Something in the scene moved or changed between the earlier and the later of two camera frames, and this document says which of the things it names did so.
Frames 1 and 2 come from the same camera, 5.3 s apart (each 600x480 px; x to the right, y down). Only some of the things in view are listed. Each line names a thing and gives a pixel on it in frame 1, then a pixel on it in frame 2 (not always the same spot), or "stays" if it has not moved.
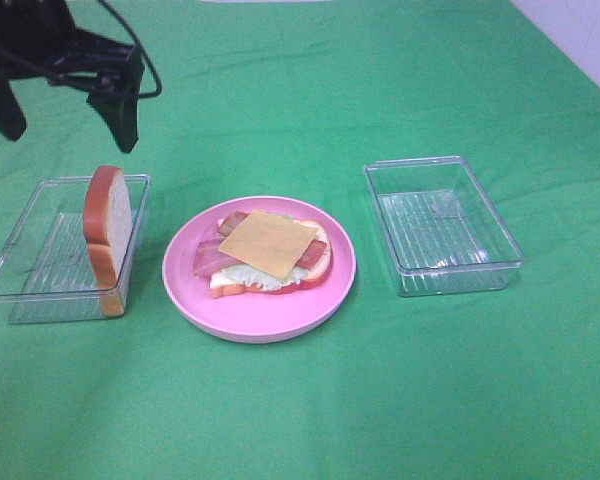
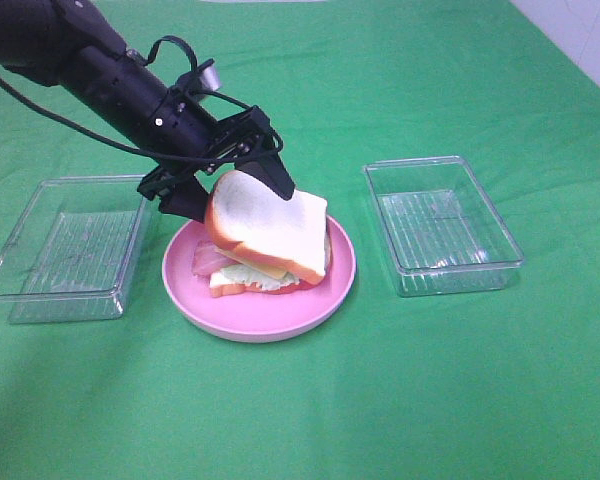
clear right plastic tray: [442, 229] stays
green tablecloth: [291, 99] stays
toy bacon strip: [207, 257] stays
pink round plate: [256, 318] stays
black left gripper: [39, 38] → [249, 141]
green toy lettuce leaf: [248, 275] stays
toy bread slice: [222, 290] → [296, 244]
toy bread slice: [108, 225] → [249, 216]
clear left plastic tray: [46, 269] stays
